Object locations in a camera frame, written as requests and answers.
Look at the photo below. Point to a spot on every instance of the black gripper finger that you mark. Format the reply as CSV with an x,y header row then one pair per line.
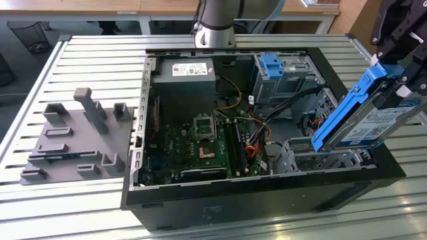
x,y
417,75
396,22

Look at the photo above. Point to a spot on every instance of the hard disk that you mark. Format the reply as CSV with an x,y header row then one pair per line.
x,y
336,120

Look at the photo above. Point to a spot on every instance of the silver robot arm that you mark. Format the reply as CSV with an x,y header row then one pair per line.
x,y
216,30

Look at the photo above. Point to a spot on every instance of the metal disk bay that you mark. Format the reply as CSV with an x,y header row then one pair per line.
x,y
300,160

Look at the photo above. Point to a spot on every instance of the RAM stick in slot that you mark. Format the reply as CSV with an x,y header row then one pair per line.
x,y
240,147

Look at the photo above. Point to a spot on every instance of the black RAM slot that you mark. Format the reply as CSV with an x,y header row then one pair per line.
x,y
229,150

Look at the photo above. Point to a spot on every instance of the black expansion slot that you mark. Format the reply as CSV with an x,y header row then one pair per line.
x,y
202,173

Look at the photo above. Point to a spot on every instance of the blue drive latch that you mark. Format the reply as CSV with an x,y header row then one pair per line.
x,y
270,67

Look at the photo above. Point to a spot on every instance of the grey metal drive cage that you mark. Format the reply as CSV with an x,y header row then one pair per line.
x,y
276,92

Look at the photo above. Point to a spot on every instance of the round grey speaker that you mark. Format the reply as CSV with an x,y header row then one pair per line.
x,y
273,150

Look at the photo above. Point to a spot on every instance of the grey power supply unit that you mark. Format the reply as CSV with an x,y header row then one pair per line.
x,y
186,87

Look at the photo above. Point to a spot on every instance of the CPU socket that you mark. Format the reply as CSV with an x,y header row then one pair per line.
x,y
206,152

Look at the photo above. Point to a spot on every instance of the black PC case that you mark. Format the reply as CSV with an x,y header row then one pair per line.
x,y
233,200

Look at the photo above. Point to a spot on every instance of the green motherboard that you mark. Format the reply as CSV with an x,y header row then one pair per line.
x,y
180,150

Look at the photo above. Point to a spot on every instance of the wooden desk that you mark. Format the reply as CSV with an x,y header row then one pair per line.
x,y
100,6

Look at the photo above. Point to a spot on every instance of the grey parts rack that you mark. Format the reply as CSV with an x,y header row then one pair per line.
x,y
76,140

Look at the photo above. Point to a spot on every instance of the black mesh wastebasket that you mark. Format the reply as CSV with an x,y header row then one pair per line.
x,y
28,32

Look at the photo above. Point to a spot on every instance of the RAM stick on rack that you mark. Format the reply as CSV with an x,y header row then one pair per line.
x,y
61,157

